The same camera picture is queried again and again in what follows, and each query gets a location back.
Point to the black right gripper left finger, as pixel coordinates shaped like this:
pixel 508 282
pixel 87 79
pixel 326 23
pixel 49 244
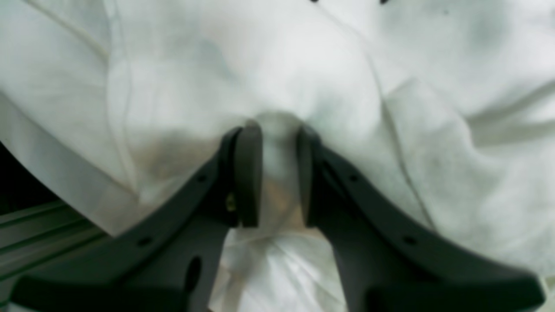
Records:
pixel 169 261

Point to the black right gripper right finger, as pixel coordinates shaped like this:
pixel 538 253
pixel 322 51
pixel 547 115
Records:
pixel 387 262

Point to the white printed t-shirt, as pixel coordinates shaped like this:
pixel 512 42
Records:
pixel 446 105

